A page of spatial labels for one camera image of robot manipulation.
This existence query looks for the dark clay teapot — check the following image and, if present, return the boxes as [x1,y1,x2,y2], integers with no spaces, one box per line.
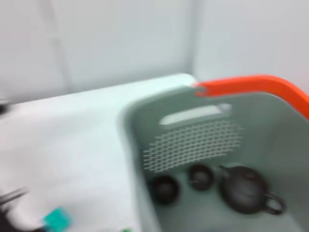
[218,165,287,216]

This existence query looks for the orange bin handle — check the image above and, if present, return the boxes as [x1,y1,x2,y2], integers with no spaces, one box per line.
[192,74,309,120]

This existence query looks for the teal square toy brick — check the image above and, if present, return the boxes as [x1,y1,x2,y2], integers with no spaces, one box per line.
[42,207,73,232]

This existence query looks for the small dark clay cup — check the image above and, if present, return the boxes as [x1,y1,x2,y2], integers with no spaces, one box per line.
[188,164,215,191]
[151,175,181,205]

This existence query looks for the grey-green perforated storage bin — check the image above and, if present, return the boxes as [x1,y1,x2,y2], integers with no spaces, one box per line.
[117,86,309,232]

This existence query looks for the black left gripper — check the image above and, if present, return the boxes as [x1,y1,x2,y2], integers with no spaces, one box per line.
[0,187,46,232]

